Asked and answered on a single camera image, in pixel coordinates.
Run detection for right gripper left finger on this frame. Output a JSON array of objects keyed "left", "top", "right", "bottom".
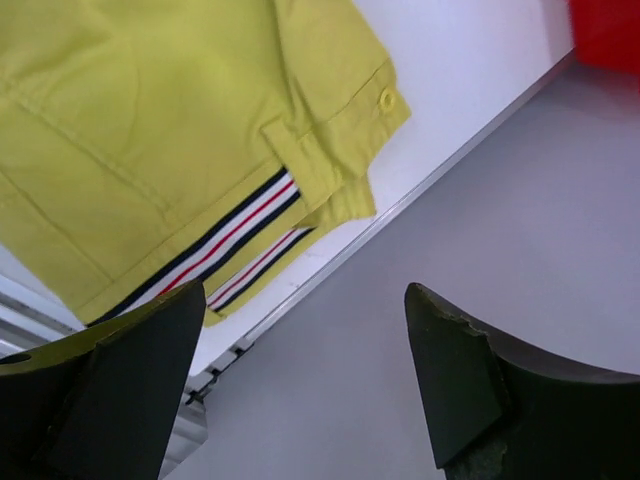
[{"left": 0, "top": 278, "right": 208, "bottom": 480}]

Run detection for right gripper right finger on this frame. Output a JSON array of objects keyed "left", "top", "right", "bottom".
[{"left": 404, "top": 283, "right": 639, "bottom": 480}]

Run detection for yellow-green trousers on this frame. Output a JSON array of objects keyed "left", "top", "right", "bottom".
[{"left": 1, "top": 1, "right": 410, "bottom": 325}]

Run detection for red plastic tray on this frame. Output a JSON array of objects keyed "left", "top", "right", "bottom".
[{"left": 569, "top": 0, "right": 639, "bottom": 76}]

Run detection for aluminium rail frame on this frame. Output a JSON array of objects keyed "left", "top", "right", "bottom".
[{"left": 0, "top": 274, "right": 261, "bottom": 480}]

